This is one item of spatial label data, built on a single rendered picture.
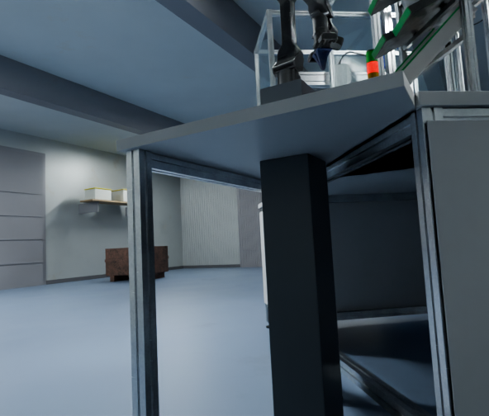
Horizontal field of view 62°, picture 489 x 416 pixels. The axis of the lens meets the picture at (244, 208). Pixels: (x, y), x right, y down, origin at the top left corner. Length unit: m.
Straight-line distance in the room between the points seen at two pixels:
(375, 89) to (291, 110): 0.16
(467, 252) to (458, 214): 0.08
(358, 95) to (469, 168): 0.28
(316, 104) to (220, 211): 10.58
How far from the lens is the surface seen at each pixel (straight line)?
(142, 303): 1.05
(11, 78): 5.92
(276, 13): 2.74
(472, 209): 0.91
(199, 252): 11.75
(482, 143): 0.95
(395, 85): 0.78
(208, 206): 11.58
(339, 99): 0.80
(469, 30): 1.32
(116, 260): 8.40
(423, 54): 1.28
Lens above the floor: 0.57
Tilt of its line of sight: 5 degrees up
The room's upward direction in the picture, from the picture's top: 3 degrees counter-clockwise
